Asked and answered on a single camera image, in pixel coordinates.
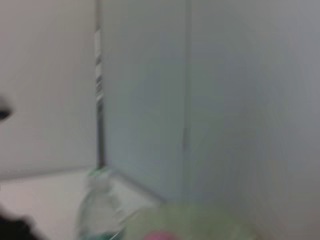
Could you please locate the pink peach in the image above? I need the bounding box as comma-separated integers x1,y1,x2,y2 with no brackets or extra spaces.
144,230,181,240

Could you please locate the green glass fruit plate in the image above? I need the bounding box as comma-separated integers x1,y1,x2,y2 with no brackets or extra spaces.
124,202,256,240

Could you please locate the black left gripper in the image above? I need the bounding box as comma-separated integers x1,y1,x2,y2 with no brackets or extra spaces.
0,214,44,240

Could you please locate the clear green-label water bottle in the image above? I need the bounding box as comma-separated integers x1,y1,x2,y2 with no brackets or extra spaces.
75,166,131,240

